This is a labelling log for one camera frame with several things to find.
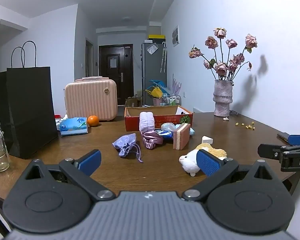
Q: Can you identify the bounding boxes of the lavender umbrella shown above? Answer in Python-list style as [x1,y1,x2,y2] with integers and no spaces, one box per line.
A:
[172,74,182,95]

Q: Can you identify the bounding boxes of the pink and beige sponge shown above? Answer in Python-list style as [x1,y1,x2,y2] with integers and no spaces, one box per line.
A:
[173,123,191,150]

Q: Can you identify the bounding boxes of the lavender towel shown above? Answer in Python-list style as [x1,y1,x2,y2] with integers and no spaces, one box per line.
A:
[139,112,156,133]

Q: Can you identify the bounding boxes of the white hanging umbrella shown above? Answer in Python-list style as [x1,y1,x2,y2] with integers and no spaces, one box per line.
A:
[160,42,168,73]

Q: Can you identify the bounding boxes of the pink textured vase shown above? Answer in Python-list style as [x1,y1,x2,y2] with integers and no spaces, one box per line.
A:
[213,79,234,117]

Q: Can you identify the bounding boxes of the scattered yellow petal bits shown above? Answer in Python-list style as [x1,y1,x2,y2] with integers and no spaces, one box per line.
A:
[235,121,257,130]

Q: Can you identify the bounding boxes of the blue umbrella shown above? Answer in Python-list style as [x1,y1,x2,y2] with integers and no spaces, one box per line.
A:
[145,80,169,93]

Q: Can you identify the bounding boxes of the pale plastic bag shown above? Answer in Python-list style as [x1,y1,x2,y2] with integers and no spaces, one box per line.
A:
[161,122,177,132]

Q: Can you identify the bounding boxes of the yellow and black box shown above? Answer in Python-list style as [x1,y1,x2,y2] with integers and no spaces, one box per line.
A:
[145,34,166,43]

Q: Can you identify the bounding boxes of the grey interior door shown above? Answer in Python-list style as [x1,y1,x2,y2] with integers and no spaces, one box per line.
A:
[85,37,94,77]

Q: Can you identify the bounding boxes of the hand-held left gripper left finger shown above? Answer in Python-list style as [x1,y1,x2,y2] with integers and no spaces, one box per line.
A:
[22,149,116,202]

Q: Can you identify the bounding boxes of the dark brown entrance door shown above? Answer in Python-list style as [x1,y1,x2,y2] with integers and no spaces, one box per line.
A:
[99,44,134,105]

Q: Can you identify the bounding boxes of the purple satin scrunchie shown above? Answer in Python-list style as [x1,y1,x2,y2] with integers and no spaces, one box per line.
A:
[142,129,164,150]

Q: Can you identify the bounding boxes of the brown cardboard box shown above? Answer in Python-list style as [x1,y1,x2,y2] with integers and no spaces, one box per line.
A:
[125,97,142,107]

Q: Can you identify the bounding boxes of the trolley with bottles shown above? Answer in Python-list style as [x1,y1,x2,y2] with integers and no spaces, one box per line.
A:
[162,93,182,106]

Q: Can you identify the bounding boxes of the yellow bag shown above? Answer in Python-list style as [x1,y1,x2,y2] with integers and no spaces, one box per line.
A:
[150,87,163,99]

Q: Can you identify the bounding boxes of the orange fruit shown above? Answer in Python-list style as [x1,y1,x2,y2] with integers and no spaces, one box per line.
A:
[87,115,99,127]

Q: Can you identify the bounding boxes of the blue tissue pack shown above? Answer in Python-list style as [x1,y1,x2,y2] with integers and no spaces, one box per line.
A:
[59,117,88,137]

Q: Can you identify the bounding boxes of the black paper bag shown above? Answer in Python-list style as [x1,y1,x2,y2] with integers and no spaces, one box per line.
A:
[0,41,59,159]

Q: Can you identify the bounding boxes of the grey refrigerator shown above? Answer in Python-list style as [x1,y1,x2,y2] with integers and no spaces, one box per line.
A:
[141,42,167,105]

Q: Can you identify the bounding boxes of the blue and white tissue packet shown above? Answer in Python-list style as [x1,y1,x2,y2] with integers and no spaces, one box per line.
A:
[155,129,174,140]

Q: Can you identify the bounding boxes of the white and tan plush toy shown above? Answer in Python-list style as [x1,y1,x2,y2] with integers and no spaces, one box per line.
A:
[179,143,227,177]

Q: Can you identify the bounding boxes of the glass cup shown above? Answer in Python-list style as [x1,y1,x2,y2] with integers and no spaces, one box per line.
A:
[0,144,10,172]

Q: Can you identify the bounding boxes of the bunch of dried pink roses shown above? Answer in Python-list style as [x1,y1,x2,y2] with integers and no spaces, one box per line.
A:
[189,27,258,82]

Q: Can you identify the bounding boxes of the pink ribbed suitcase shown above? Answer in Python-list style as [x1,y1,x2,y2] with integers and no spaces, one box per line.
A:
[64,77,118,122]

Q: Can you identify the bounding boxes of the lavender drawstring pouch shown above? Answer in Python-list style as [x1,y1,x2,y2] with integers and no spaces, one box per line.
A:
[112,133,143,164]

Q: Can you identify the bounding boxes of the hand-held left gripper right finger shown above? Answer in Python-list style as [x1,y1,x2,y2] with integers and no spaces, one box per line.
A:
[181,149,278,202]

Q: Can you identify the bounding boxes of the white wall electrical panel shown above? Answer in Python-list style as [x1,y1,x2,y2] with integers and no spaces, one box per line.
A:
[172,26,180,47]

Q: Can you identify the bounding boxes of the red cardboard box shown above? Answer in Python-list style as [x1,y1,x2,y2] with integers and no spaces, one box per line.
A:
[124,105,193,132]

